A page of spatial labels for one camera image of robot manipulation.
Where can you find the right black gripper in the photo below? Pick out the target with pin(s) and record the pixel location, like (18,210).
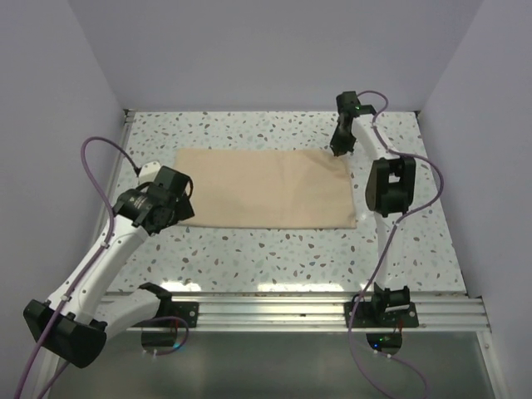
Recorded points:
(338,147)

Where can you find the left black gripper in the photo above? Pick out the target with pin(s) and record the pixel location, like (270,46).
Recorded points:
(183,211)

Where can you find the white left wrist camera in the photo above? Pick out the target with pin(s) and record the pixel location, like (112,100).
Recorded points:
(148,172)

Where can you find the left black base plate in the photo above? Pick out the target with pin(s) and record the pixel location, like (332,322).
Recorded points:
(189,311)

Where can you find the beige surgical cloth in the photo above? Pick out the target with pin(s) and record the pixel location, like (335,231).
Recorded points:
(268,189)

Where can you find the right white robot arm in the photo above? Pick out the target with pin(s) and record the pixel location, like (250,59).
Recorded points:
(389,194)

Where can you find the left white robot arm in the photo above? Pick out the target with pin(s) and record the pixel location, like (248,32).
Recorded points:
(68,323)

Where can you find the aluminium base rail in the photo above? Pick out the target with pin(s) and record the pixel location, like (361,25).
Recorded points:
(323,312)

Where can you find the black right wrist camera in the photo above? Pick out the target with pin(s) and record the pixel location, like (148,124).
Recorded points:
(348,104)

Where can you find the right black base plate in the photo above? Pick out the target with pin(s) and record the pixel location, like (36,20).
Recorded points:
(374,313)

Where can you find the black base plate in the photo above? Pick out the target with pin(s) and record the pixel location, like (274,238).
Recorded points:
(189,311)
(374,313)

